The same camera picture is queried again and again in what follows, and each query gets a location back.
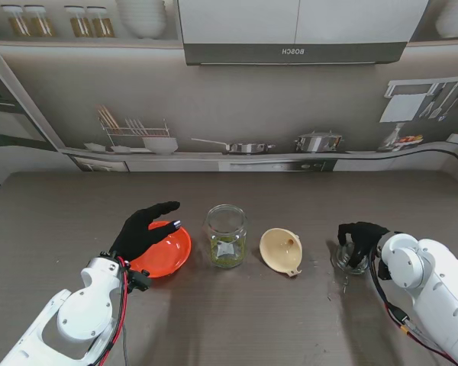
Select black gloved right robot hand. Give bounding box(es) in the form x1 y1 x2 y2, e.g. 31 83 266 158
337 221 390 268

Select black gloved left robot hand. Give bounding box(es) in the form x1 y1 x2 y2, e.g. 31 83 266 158
109 201 182 264

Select orange plastic bowl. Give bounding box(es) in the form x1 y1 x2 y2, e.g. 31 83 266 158
128 220 193 278

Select clear glass jar lid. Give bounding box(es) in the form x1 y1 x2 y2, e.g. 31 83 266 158
330 238 372 275

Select green mung beans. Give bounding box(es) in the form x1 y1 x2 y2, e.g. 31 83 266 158
209 235 248 269

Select beige plastic funnel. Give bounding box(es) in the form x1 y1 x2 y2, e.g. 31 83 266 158
259 227 304 278

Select clear glass jar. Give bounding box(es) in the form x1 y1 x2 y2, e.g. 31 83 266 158
202 204 250 270

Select printed kitchen backdrop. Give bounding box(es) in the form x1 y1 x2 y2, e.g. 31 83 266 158
0 0 458 188

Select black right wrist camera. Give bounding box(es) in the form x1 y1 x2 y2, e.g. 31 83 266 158
376 261 392 282

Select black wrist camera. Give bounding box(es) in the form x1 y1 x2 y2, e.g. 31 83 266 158
128 268 153 294
376 261 392 282

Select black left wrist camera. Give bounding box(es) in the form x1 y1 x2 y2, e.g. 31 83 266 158
128 268 153 294

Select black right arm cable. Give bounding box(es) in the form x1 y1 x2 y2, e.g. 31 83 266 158
369 246 455 361

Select red left arm cable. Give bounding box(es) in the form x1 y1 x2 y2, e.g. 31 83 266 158
98 257 133 366

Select dark grey hanging cable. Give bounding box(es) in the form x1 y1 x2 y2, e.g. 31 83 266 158
121 323 131 366

